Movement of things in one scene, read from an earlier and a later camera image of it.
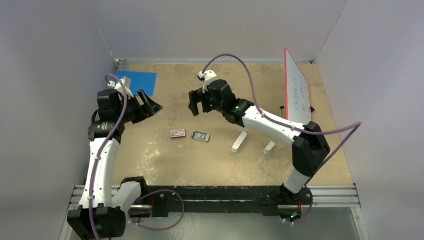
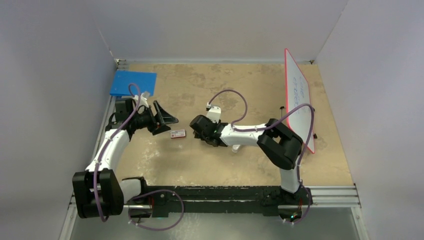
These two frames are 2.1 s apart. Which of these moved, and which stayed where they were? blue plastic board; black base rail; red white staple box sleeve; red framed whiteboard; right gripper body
Moved: right gripper body
Stayed: red white staple box sleeve; black base rail; blue plastic board; red framed whiteboard
